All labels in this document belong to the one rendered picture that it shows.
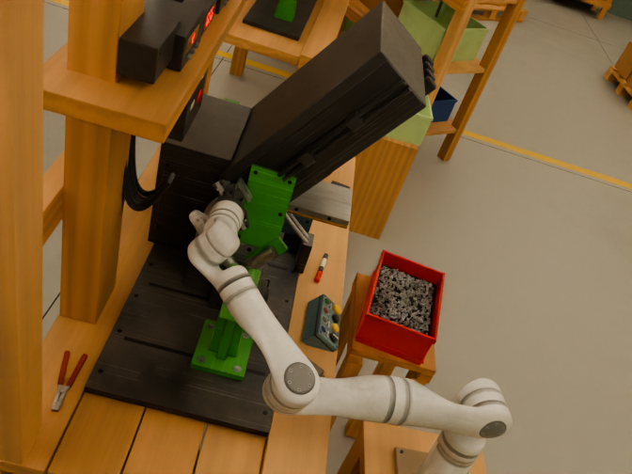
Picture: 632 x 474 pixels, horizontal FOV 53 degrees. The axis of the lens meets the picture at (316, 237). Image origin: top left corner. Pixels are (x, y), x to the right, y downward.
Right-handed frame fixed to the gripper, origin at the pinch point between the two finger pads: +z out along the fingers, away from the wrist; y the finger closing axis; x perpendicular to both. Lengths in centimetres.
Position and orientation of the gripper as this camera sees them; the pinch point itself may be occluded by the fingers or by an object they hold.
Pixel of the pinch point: (236, 195)
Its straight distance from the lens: 156.6
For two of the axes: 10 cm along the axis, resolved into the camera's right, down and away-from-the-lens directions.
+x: -8.9, 4.1, 2.1
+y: -4.6, -8.2, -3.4
